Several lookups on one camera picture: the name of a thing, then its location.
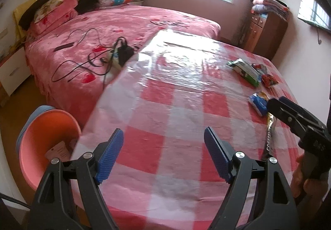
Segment white power strip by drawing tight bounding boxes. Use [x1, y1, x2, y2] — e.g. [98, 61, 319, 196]
[110, 48, 128, 67]

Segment gold black wrapper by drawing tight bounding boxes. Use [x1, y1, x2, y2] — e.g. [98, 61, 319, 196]
[262, 112, 277, 162]

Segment green snack packet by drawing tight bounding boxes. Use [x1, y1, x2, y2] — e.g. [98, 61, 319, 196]
[226, 58, 261, 88]

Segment colourful bolster pillow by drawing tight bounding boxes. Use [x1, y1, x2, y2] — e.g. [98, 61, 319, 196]
[100, 0, 133, 7]

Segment person's right hand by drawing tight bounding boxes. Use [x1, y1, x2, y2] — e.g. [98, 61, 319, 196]
[291, 154, 324, 202]

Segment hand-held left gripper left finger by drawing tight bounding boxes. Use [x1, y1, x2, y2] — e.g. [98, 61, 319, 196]
[27, 128, 125, 230]

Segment pale pink wrapper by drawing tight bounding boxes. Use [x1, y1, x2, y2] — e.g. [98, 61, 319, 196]
[45, 141, 71, 162]

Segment white nightstand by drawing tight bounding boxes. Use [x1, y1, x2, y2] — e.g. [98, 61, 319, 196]
[0, 45, 33, 97]

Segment folded pink blankets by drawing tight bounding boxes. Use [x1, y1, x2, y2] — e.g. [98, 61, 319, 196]
[252, 0, 289, 19]

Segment red snack packet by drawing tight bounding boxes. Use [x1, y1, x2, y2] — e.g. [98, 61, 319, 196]
[261, 73, 278, 88]

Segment black power adapter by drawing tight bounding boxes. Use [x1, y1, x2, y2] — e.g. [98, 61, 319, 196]
[114, 37, 135, 65]

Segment pink plastic bin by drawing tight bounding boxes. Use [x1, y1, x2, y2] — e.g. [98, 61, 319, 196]
[16, 110, 83, 192]

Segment table with checked tablecloth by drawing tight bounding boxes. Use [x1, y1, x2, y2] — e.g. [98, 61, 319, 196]
[68, 29, 304, 230]

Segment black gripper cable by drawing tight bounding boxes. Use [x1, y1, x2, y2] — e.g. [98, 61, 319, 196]
[0, 192, 30, 208]

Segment black cloth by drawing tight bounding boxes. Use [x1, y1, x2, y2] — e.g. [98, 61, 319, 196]
[76, 0, 101, 14]

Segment small red wrapper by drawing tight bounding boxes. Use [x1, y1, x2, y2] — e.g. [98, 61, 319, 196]
[251, 63, 268, 75]

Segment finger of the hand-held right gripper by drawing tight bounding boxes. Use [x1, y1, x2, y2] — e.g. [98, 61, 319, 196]
[267, 98, 308, 133]
[279, 96, 326, 128]

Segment barred window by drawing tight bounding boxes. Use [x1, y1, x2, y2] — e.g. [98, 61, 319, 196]
[297, 0, 331, 33]

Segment wooden dresser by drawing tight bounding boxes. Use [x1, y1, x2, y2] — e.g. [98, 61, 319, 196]
[244, 10, 289, 60]

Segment blue padded chair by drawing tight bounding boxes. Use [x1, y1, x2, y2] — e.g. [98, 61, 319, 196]
[16, 105, 56, 153]

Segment long black cable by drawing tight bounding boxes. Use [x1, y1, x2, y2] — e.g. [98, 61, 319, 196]
[52, 28, 114, 83]

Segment dark brown cloth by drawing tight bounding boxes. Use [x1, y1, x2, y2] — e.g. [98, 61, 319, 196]
[21, 0, 66, 30]

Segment blue white snack packet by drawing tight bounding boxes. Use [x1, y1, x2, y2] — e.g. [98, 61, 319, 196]
[248, 92, 269, 117]

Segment power strip black cord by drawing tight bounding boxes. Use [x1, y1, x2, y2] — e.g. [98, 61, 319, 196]
[102, 65, 114, 91]

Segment bed with pink blanket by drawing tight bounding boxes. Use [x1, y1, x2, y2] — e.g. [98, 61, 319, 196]
[13, 0, 221, 127]

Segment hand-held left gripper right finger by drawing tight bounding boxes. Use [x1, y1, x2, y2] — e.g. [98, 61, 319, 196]
[204, 127, 300, 230]

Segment floral pillow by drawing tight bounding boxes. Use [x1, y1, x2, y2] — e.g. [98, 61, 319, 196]
[34, 0, 64, 23]

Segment black remote control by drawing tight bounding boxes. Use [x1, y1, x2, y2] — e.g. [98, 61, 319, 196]
[53, 42, 75, 52]

